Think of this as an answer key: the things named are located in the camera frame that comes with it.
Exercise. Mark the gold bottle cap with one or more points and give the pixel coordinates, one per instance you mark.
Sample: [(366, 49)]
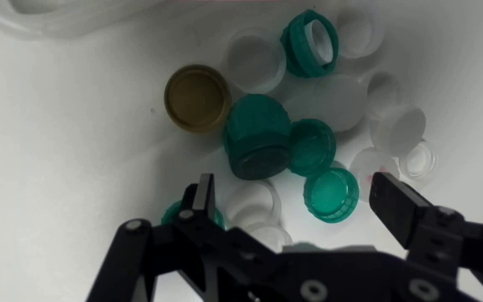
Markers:
[(196, 98)]

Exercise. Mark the white bottle cap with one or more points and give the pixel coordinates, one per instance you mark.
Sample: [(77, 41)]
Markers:
[(253, 61), (330, 103), (401, 128), (251, 202), (367, 165), (268, 235)]

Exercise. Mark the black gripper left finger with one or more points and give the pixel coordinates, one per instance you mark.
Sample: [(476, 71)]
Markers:
[(141, 252)]

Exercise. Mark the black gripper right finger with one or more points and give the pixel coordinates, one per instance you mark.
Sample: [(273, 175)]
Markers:
[(402, 207)]

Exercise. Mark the clear bottle cap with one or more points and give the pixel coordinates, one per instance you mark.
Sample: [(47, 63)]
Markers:
[(384, 89), (417, 160), (359, 31)]

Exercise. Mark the large dark green cap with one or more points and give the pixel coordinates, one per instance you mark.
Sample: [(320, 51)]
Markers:
[(258, 136)]

